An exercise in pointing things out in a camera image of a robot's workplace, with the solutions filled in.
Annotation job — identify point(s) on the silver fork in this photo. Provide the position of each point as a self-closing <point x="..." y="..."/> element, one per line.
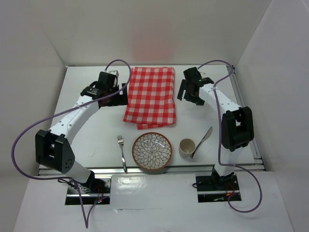
<point x="121" y="145"/>

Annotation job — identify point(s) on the floral patterned ceramic bowl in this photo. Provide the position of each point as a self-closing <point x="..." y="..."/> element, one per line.
<point x="152" y="150"/>

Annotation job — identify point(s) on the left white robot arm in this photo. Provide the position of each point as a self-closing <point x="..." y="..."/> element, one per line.
<point x="53" y="147"/>

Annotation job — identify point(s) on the front aluminium rail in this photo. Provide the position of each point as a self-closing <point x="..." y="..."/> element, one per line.
<point x="134" y="170"/>

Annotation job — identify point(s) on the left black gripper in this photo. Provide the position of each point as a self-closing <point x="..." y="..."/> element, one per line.
<point x="120" y="100"/>

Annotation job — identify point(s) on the red white checkered cloth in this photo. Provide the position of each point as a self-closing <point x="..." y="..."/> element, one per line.
<point x="151" y="97"/>

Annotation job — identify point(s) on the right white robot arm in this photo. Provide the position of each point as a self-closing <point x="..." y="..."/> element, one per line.
<point x="235" y="122"/>

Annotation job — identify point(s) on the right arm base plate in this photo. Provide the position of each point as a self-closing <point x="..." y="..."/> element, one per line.
<point x="207" y="192"/>

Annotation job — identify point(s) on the beige cup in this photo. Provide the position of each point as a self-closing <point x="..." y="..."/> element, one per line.
<point x="186" y="147"/>

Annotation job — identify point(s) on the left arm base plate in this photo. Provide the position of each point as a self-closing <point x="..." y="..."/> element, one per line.
<point x="101" y="194"/>

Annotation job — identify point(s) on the silver butter knife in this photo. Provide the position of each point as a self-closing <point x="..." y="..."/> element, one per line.
<point x="206" y="136"/>

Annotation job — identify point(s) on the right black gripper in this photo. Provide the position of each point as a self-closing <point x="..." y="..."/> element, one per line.
<point x="199" y="101"/>

